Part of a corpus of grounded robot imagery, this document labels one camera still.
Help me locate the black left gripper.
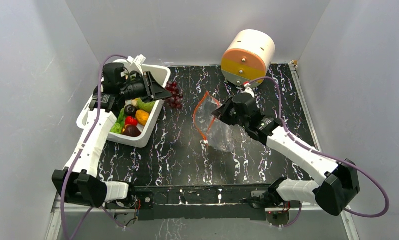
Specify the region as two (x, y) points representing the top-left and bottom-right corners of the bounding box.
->
(120, 72), (172, 104)

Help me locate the red pepper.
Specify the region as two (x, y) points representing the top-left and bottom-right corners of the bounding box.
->
(124, 116), (139, 127)

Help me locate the green cabbage ball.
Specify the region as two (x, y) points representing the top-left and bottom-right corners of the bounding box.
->
(137, 99), (156, 114)

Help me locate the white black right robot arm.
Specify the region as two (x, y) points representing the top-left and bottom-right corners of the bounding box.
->
(212, 93), (360, 216)

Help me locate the clear zip top bag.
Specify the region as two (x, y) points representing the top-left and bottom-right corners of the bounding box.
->
(193, 91), (252, 153)

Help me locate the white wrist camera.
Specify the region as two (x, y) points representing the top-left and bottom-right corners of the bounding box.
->
(242, 82), (255, 98)
(126, 54), (146, 76)

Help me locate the dark red plum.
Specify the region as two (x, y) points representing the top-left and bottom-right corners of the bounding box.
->
(121, 124), (142, 138)

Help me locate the dark purple grape bunch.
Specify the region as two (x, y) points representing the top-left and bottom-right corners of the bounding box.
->
(165, 81), (184, 109)

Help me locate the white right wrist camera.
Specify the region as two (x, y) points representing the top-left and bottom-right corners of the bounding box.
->
(242, 82), (255, 98)

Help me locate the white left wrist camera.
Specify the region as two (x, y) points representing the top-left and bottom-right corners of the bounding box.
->
(126, 54), (146, 76)

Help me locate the white plastic bin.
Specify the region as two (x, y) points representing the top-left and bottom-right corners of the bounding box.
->
(76, 64), (171, 148)

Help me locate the round pastel drawer cabinet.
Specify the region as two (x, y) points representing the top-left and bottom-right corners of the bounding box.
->
(221, 29), (276, 87)

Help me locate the green lettuce leaf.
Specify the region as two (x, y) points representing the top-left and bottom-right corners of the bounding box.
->
(110, 108), (127, 134)

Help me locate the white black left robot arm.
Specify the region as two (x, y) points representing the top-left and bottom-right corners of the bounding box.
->
(52, 60), (171, 208)

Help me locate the orange mango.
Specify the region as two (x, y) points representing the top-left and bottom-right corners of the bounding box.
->
(135, 109), (150, 126)

